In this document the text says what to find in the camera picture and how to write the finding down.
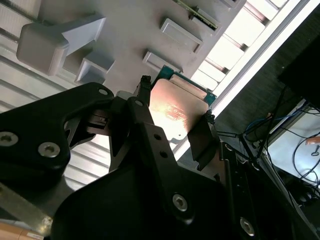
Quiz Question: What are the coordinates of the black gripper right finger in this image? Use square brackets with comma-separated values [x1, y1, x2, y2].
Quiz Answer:
[187, 112, 276, 240]

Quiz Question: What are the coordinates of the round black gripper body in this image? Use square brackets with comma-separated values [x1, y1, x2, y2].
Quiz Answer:
[51, 162, 241, 240]

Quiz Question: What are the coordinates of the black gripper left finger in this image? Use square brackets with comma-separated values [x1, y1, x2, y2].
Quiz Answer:
[0, 74, 197, 226]

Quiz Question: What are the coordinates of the silver CPU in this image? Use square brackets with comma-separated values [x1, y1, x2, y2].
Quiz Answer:
[148, 64, 218, 147]

